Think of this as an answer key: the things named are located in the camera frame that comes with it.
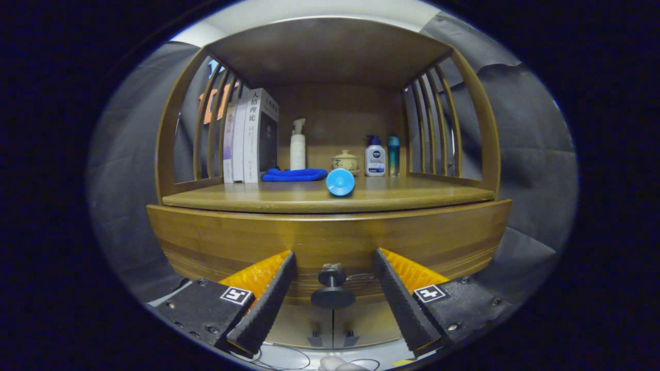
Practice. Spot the wooden drawer with black knob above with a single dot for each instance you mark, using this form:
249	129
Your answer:
330	232

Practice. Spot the purple spine book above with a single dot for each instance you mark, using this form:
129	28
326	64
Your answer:
228	149

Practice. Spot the wooden countertop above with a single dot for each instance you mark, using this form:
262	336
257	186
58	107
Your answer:
412	193

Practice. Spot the blue white cream tube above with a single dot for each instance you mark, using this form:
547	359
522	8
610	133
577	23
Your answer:
340	183

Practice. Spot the blue folded cloth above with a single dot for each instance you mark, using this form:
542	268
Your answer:
294	175

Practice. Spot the thick grey white book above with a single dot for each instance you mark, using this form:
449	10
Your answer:
260	139

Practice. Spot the wooden cabinet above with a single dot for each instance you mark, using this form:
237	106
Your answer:
330	51

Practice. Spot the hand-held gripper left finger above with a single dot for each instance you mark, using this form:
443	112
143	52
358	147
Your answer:
270	304

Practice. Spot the teal slim bottle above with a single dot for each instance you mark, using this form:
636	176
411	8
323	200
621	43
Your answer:
394	157

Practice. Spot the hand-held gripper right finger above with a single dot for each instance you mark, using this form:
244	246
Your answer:
402	304

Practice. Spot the white pump bottle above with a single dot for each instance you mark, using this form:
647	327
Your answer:
297	152

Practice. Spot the wooden cabinet door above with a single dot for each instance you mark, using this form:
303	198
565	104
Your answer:
299	324
366	319

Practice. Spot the thin white book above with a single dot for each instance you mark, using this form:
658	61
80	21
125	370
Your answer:
238	144

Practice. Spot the white lotion bottle blue cap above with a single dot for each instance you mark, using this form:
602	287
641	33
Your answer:
375	159

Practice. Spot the beige lidded ceramic teacup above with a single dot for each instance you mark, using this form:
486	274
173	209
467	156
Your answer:
345	159

